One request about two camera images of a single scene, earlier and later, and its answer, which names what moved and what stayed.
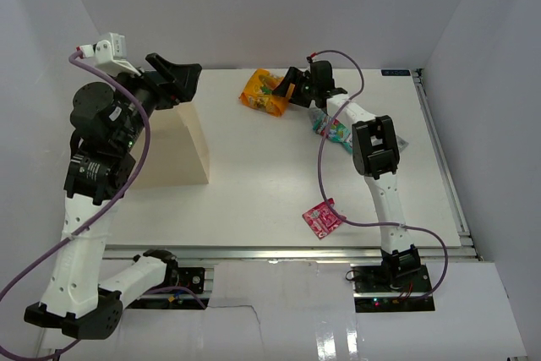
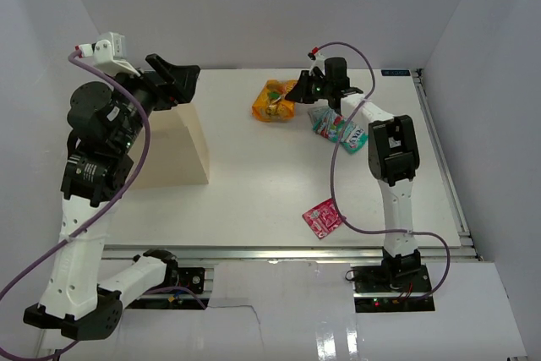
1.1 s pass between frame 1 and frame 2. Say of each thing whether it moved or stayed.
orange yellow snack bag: moved
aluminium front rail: stayed
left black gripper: stayed
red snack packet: stayed
